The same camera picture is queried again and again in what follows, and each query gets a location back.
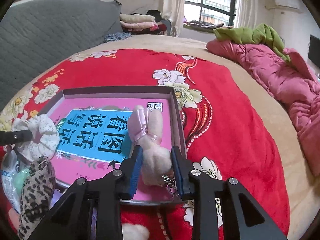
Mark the pink shallow cardboard box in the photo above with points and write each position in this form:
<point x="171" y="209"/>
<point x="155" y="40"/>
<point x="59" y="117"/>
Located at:
<point x="92" y="124"/>

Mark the stack of folded clothes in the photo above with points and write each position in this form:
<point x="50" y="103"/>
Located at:
<point x="150" y="23"/>

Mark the white plush ball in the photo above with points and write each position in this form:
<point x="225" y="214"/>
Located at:
<point x="134" y="232"/>

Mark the leopard print scrunchie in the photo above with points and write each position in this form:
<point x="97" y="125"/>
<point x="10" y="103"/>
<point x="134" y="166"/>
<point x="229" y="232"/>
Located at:
<point x="36" y="196"/>

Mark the white curtain left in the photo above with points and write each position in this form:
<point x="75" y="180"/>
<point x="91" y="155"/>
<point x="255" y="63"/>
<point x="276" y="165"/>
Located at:
<point x="173" y="10"/>

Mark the white curtain right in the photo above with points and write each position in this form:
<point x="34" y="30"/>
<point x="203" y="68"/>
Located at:
<point x="246" y="13"/>

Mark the green jacket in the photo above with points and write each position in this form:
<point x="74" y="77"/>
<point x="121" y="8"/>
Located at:
<point x="262" y="34"/>

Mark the pink quilted duvet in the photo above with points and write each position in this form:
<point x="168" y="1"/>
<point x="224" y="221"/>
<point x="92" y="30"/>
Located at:
<point x="292" y="83"/>

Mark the white dotted scrunchie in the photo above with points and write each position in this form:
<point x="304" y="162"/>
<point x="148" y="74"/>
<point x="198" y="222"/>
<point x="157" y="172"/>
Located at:
<point x="44" y="140"/>

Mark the window with dark frame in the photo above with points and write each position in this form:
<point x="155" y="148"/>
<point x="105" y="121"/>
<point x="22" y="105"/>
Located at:
<point x="210" y="11"/>

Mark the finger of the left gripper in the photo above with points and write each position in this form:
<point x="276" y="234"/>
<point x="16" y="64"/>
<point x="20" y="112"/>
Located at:
<point x="9" y="138"/>

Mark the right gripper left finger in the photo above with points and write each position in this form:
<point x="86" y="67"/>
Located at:
<point x="71" y="216"/>

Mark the green sponge plastic pack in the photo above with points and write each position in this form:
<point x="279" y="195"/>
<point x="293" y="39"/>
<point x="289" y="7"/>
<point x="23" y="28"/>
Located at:
<point x="13" y="174"/>

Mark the black television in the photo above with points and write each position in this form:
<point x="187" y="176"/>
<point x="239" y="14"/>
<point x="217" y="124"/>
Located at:
<point x="314" y="50"/>

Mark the beige bed sheet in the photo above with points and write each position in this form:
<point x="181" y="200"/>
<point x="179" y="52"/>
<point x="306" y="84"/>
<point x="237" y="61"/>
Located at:
<point x="302" y="187"/>

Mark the pink plush bunny keychain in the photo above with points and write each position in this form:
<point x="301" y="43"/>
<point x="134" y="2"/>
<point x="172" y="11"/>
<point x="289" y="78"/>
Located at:
<point x="145" y="128"/>

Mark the white air conditioner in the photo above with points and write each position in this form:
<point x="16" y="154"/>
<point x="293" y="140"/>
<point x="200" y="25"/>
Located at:
<point x="291" y="4"/>

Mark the dark blanket on windowsill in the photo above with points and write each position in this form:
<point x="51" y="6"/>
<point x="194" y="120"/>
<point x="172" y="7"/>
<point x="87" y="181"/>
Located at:
<point x="204" y="25"/>

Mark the white curtain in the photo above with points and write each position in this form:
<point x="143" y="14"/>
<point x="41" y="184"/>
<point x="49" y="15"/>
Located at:
<point x="173" y="10"/>
<point x="246" y="13"/>

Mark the grey quilted sofa back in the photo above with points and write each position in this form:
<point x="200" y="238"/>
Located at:
<point x="38" y="34"/>

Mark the blue patterned cloth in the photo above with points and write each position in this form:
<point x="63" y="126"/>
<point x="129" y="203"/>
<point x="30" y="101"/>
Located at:
<point x="116" y="37"/>

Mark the red floral blanket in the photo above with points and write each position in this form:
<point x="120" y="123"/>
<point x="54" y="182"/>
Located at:
<point x="224" y="135"/>

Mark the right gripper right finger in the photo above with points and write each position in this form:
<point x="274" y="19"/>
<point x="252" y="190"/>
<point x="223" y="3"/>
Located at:
<point x="242" y="216"/>

